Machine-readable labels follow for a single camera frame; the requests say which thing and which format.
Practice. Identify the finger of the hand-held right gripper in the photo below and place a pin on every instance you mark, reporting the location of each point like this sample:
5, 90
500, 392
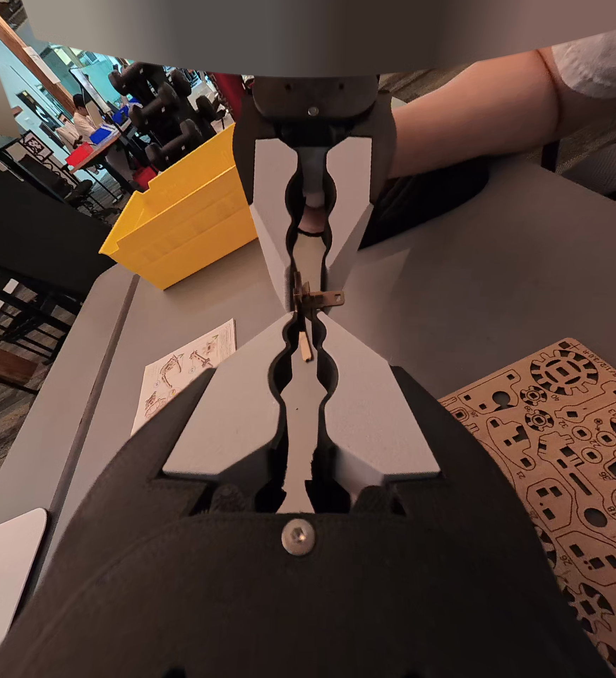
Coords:
353, 196
268, 201

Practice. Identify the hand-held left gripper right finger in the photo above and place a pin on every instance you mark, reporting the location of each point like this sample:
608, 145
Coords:
382, 423

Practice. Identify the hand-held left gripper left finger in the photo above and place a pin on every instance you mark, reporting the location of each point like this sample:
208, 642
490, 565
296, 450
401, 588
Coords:
223, 423

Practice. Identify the small wooden crossbar part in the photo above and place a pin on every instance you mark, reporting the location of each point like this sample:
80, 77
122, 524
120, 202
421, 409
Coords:
301, 299

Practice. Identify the laser-cut plywood parts sheet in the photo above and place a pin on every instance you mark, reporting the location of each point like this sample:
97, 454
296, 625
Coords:
562, 466

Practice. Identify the person's right forearm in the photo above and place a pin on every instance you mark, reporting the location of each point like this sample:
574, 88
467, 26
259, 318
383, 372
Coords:
472, 111

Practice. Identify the person's right hand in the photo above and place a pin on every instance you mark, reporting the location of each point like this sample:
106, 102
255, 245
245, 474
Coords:
314, 218

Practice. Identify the assembly instruction booklet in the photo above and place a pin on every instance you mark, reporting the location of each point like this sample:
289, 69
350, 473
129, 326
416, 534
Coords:
180, 371

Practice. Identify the black quilted cushion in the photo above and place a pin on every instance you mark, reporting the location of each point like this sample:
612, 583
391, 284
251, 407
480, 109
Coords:
424, 201

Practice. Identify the stacked yellow plastic bins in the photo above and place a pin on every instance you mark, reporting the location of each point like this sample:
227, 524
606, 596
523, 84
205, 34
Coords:
180, 228

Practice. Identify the thin wooden stick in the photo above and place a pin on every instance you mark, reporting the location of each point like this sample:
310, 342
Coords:
305, 347

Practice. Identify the black dumbbell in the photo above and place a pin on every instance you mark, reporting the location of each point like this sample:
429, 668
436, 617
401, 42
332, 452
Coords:
173, 144
159, 103
130, 78

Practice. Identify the blue plastic bins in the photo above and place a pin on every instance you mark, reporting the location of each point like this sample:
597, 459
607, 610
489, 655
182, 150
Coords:
105, 133

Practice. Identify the red plastic bin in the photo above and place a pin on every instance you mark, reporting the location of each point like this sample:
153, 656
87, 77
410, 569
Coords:
79, 154

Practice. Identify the black white fiducial marker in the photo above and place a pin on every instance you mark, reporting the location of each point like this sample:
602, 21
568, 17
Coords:
36, 145

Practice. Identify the black fabric chair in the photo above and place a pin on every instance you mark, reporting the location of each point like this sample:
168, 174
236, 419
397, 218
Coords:
27, 238

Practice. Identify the black office chair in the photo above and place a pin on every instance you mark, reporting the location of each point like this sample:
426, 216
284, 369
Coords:
609, 169

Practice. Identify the white shirt sleeve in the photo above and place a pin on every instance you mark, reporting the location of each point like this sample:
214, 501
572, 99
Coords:
604, 63

